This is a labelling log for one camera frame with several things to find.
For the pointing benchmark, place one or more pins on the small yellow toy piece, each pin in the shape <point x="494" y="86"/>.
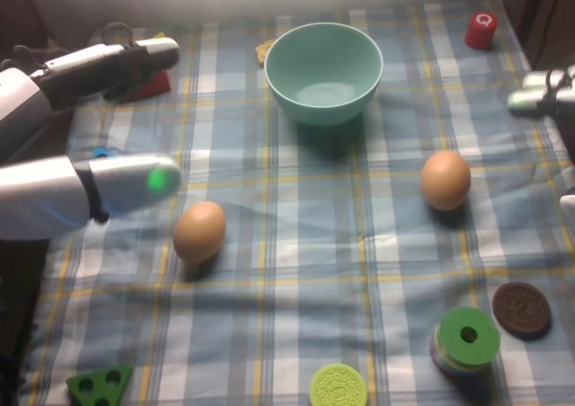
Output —
<point x="159" y="36"/>

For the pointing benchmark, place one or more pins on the red cylinder with letter Q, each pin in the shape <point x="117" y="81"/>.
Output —
<point x="481" y="31"/>

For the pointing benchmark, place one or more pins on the blue plaid tablecloth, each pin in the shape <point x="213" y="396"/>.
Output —
<point x="314" y="244"/>

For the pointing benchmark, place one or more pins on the red block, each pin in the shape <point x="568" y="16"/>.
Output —
<point x="157" y="87"/>

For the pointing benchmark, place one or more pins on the brown sandwich cookie toy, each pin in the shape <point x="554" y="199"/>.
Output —
<point x="522" y="309"/>

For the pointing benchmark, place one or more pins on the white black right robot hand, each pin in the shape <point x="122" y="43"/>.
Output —
<point x="534" y="94"/>

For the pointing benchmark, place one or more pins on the mint green bowl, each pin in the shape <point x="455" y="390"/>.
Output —
<point x="323" y="64"/>

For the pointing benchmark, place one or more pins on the black backdrop panel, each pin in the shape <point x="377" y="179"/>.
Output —
<point x="548" y="11"/>

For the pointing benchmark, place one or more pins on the lime green sandwich cookie toy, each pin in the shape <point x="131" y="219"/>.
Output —
<point x="338" y="385"/>

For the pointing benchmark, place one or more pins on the yellow waffle biscuit toy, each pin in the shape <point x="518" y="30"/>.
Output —
<point x="262" y="53"/>

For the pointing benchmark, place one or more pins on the small blue toy piece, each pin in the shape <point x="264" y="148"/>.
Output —
<point x="105" y="152"/>

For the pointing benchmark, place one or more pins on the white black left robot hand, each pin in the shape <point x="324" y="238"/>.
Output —
<point x="126" y="186"/>

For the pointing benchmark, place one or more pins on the green triangle block with holes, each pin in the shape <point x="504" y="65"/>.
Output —
<point x="101" y="385"/>

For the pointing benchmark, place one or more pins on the brown egg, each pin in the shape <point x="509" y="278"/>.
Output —
<point x="200" y="233"/>
<point x="446" y="181"/>

